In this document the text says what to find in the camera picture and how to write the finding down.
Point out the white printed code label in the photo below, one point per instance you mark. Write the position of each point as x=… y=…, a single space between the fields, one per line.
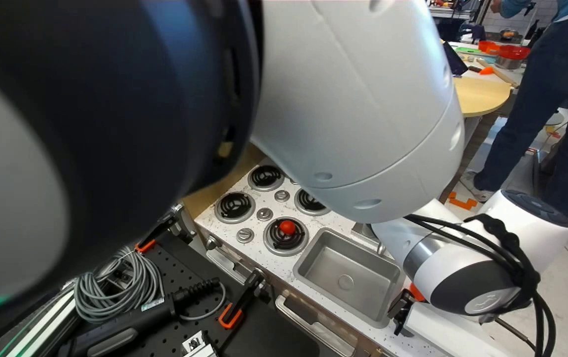
x=196 y=343

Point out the black orange bar clamp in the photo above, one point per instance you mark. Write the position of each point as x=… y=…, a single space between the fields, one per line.
x=155 y=234
x=234 y=315

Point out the wooden toy kitchen unit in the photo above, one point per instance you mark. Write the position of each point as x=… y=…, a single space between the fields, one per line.
x=276 y=258

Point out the steel toy sink basin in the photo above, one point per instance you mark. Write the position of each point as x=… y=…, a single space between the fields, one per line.
x=345 y=269

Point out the red centred toy stove burner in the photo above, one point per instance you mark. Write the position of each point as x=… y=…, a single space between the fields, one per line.
x=286 y=234

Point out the black toy stove burner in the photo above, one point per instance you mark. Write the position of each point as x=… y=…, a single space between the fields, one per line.
x=308 y=202
x=264 y=176
x=234 y=204

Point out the orange floor bracket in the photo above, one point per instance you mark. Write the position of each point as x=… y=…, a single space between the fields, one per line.
x=463 y=200

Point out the chrome toy faucet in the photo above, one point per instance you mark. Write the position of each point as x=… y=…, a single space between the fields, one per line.
x=363 y=232

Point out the black bar shaped device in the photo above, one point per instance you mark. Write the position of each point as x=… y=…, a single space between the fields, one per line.
x=125 y=327

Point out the dark triangular object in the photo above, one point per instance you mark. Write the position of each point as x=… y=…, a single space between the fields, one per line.
x=455 y=59

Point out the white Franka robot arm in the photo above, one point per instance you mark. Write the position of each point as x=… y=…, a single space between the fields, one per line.
x=363 y=99

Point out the person in dark trousers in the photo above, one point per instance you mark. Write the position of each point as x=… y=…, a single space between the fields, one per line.
x=548 y=99

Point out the small silver stove knob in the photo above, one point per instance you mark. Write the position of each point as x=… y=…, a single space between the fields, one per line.
x=264 y=212
x=244 y=234
x=282 y=194

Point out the orange plastic bowl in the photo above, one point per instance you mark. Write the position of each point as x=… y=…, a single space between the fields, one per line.
x=504 y=49

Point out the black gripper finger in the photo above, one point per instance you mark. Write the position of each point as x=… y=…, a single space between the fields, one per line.
x=403 y=309

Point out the green white flat rail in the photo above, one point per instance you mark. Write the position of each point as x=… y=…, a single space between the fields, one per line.
x=32 y=329

